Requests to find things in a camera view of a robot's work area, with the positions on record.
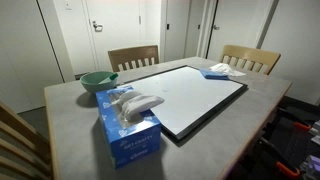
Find green bowl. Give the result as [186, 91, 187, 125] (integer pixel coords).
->
[79, 70, 120, 94]

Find white door with knob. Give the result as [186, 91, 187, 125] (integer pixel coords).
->
[206, 0, 274, 63]

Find black framed whiteboard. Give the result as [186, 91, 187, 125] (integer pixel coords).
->
[121, 64, 249, 141]

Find aluminium extrusion rail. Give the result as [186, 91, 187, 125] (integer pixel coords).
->
[309, 119, 320, 146]
[299, 154, 320, 180]

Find dark wooden slat-back chair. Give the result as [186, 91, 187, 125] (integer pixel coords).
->
[107, 44, 160, 73]

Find white tissue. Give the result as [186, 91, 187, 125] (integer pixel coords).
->
[113, 90, 166, 122]

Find white crumpled cloth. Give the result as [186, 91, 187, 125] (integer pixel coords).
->
[208, 62, 247, 78]

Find light wooden slat-back chair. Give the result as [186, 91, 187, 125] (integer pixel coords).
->
[218, 44, 282, 76]
[0, 100, 54, 180]

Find blue tissue box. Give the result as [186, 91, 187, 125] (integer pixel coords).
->
[95, 84, 163, 170]

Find black clamp orange handle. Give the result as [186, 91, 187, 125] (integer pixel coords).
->
[279, 113, 314, 134]
[259, 136, 302, 178]

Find metal lever door handle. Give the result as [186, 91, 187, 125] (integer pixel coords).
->
[91, 20, 104, 33]

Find white door with lever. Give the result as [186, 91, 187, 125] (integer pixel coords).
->
[84, 0, 143, 72]

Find blue towel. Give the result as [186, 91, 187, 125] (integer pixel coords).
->
[198, 68, 230, 81]

